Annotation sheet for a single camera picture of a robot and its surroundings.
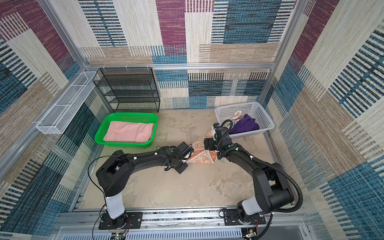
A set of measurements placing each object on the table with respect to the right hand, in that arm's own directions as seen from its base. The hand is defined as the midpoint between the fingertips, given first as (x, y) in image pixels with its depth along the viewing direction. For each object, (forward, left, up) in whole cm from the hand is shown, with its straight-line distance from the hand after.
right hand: (211, 142), depth 91 cm
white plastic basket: (+31, -35, -5) cm, 47 cm away
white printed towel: (+25, -22, -5) cm, 34 cm away
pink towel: (+16, +60, -7) cm, 63 cm away
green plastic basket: (+21, +50, +2) cm, 54 cm away
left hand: (-10, +18, -8) cm, 22 cm away
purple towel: (+13, -24, 0) cm, 27 cm away
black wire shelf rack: (+40, +56, +10) cm, 69 cm away
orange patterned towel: (-4, +7, -8) cm, 11 cm away
